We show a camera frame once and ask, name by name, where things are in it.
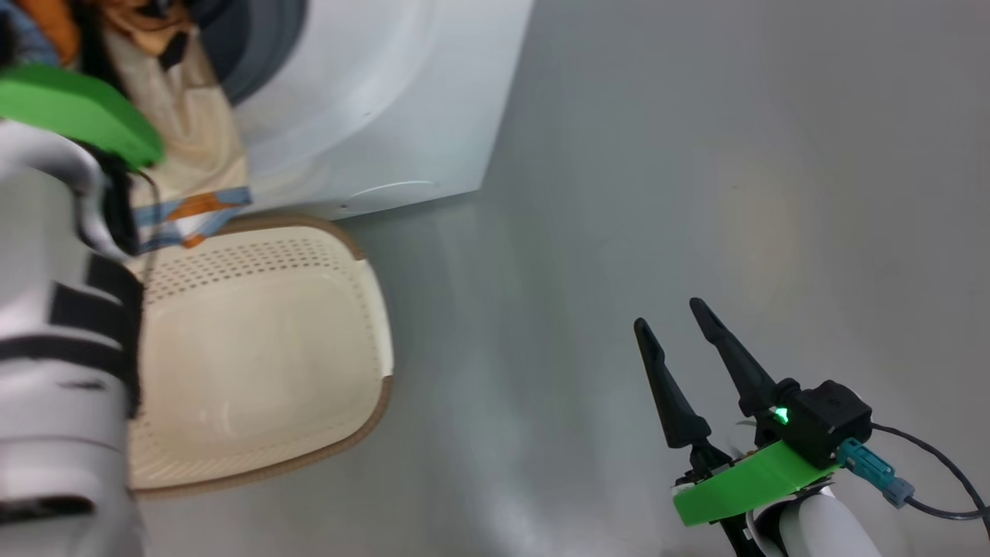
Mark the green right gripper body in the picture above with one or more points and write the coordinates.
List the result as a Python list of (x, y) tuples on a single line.
[(742, 483)]

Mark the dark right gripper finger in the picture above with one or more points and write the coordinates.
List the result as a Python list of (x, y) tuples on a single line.
[(735, 360), (671, 394)]

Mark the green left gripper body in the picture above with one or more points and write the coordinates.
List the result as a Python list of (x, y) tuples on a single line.
[(77, 108)]

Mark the beige cloth garment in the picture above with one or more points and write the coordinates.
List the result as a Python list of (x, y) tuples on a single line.
[(193, 131)]

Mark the blue garment with orange print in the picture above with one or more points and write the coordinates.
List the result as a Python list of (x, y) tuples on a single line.
[(205, 207)]

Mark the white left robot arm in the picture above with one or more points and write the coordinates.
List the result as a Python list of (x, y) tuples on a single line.
[(54, 464)]

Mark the grey rubber door gasket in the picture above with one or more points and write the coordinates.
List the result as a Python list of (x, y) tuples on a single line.
[(263, 46)]

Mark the cream perforated laundry basket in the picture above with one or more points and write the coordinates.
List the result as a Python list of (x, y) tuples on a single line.
[(263, 348)]

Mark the white front-load washing machine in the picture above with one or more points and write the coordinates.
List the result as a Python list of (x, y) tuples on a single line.
[(402, 100)]

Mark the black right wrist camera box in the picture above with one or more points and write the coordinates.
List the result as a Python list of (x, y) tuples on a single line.
[(827, 422)]

